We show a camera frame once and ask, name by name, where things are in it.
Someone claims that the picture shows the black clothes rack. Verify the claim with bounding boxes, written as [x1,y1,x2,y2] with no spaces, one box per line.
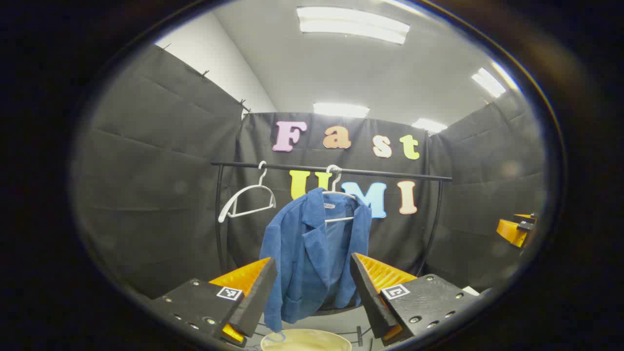
[211,161,453,344]

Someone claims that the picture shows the white plastic hanger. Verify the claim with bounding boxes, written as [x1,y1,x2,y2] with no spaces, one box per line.
[322,165,359,225]
[218,161,277,224]

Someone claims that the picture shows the cream laundry hamper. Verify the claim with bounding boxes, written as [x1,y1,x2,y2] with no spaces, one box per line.
[260,328,352,351]

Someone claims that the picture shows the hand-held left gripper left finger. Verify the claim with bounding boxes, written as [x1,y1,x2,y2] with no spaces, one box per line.
[149,257,278,348]

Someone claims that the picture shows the ceiling light panel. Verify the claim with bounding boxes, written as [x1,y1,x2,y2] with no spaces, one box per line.
[471,67,507,98]
[412,118,448,134]
[296,6,411,45]
[313,102,370,118]

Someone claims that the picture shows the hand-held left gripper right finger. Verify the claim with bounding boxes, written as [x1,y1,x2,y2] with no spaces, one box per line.
[350,253,481,347]

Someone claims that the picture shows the black backdrop cloth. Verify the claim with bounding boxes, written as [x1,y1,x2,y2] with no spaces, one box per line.
[73,44,546,299]

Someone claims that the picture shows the blue corduroy jacket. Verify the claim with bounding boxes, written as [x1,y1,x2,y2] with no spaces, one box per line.
[259,188,373,333]

